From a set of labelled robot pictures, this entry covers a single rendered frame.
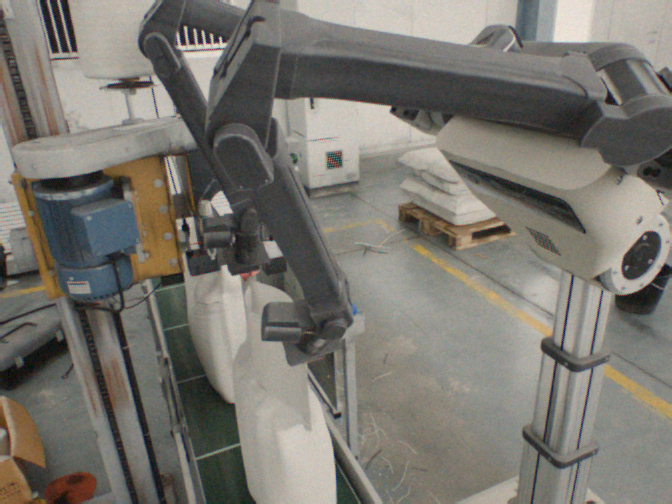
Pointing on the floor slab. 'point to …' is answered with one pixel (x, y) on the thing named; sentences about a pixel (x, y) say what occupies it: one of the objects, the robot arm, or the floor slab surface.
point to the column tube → (106, 336)
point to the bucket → (634, 303)
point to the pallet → (462, 236)
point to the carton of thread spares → (16, 427)
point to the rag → (71, 488)
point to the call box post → (350, 395)
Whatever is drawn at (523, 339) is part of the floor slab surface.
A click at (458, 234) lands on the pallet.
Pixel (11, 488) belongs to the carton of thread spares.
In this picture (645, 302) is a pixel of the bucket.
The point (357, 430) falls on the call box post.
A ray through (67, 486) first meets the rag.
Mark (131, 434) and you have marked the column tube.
